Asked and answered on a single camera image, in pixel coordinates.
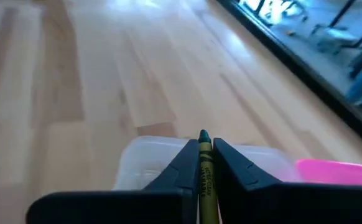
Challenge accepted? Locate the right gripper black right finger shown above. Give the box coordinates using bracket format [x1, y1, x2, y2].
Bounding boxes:
[213, 138, 362, 224]

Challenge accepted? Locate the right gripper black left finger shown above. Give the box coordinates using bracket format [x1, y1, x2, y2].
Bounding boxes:
[25, 138, 200, 224]

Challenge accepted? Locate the clear supply box pink lid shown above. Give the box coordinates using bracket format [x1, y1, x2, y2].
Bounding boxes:
[112, 135, 362, 191]

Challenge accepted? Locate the crayon with yellow-green wrapper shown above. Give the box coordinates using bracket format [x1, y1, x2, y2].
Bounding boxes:
[197, 129, 221, 224]

